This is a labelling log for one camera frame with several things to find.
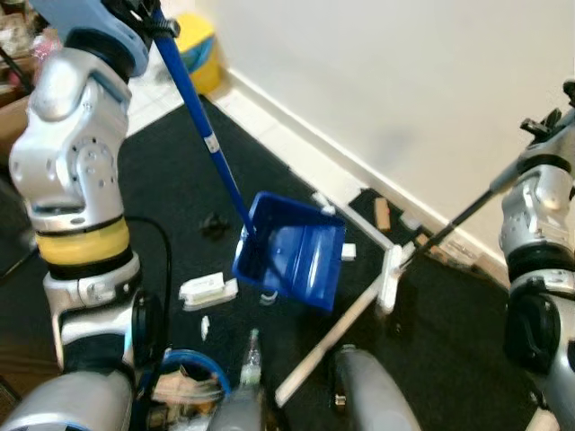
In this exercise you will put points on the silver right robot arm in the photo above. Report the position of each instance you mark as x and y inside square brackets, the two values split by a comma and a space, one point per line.
[539, 269]

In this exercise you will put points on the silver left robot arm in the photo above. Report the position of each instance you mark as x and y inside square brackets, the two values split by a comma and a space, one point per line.
[76, 171]

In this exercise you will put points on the wide white floor tape strip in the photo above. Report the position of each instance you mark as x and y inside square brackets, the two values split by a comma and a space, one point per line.
[328, 341]

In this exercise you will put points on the yellow waste bin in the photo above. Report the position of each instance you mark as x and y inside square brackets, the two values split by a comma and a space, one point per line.
[196, 49]

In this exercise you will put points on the brown wooden furniture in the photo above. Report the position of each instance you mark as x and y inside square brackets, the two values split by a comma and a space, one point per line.
[13, 126]

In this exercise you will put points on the small brown wooden block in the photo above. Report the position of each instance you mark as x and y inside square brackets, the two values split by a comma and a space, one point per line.
[383, 215]

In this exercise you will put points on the small dark crumpled object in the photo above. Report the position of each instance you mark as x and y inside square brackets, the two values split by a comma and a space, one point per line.
[216, 224]

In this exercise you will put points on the small white square block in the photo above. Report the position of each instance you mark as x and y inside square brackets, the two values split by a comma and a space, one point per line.
[349, 252]

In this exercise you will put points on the white crumpled paper piece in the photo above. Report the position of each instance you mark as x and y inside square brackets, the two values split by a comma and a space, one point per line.
[323, 205]

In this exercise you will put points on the white rectangular box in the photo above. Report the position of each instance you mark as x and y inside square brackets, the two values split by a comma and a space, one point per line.
[208, 291]

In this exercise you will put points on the tiny white paper scrap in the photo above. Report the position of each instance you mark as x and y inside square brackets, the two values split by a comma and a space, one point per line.
[205, 328]

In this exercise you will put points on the grey right robot leg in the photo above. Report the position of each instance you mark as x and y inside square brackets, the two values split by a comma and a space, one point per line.
[373, 395]

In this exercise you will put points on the grey robot leg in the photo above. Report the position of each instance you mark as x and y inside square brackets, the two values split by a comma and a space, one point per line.
[373, 395]
[238, 413]

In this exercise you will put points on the blue rimmed trash bucket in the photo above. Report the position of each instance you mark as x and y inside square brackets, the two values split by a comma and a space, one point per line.
[211, 364]

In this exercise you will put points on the clear glass bottle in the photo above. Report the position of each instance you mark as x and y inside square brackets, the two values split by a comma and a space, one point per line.
[252, 364]

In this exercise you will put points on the grey left robot leg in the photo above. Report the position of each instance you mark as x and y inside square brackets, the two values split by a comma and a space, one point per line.
[238, 413]

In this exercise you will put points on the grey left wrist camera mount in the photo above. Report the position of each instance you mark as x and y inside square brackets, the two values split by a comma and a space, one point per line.
[90, 18]

